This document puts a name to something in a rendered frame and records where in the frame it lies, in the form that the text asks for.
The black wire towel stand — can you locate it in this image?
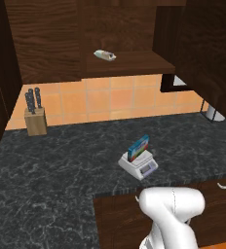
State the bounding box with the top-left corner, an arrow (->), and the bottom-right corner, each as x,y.
200,98 -> 216,123

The white paper towel roll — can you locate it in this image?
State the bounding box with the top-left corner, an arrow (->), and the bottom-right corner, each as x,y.
206,102 -> 226,123

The blue boxed food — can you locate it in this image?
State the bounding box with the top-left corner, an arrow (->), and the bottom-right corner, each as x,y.
127,134 -> 151,163

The white digital scale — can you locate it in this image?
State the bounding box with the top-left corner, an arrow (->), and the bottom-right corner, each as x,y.
117,149 -> 160,182

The dark wooden closed cabinet door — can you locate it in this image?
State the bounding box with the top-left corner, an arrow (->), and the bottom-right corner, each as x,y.
4,0 -> 88,86

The dark wooden drawer front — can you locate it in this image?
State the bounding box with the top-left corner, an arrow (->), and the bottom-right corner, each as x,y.
93,176 -> 226,249

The wooden knife block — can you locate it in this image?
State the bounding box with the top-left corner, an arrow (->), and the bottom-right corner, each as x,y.
23,106 -> 49,137

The pale green wrapped food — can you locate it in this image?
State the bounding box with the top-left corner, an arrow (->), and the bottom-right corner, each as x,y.
93,49 -> 118,62

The dark wooden cabinet shelf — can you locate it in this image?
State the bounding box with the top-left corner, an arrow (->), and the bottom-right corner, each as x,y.
82,48 -> 177,80

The dark wooden open cabinet door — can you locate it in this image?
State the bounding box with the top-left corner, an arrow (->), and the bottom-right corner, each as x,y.
174,0 -> 226,128

